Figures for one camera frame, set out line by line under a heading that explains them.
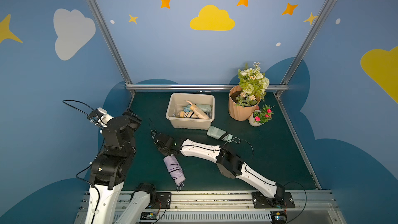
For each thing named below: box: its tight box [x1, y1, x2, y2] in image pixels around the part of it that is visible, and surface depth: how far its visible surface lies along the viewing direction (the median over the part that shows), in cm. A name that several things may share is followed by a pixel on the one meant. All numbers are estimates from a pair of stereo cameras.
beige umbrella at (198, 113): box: [186, 100, 211, 120], surface depth 97 cm
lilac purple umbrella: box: [163, 155, 187, 193], surface depth 83 cm
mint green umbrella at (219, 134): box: [206, 125, 234, 143], surface depth 98 cm
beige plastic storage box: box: [165, 92, 216, 131], surface depth 103 cm
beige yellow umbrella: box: [175, 111, 195, 119], surface depth 103 cm
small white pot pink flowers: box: [248, 104, 276, 128], surface depth 94 cm
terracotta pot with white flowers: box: [229, 61, 270, 122], surface depth 90 cm
